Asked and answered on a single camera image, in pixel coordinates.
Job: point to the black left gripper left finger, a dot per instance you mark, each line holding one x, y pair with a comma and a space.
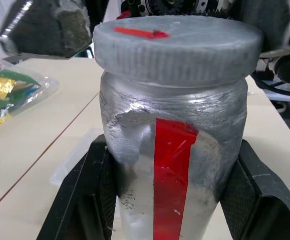
82, 190

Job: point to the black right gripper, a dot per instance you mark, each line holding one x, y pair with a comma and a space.
174, 6

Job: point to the clear bag of colourful pieces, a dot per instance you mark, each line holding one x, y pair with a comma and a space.
7, 87

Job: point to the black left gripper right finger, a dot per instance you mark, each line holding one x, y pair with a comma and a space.
260, 200

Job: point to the finger of the padded right gripper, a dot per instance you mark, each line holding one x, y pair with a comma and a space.
267, 17
47, 27

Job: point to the grey ribbed jar lid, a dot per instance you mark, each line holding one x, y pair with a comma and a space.
174, 50

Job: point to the clear plastic box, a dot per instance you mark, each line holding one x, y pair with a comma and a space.
69, 165

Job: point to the silver jar with red tape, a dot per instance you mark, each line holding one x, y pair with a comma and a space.
134, 140

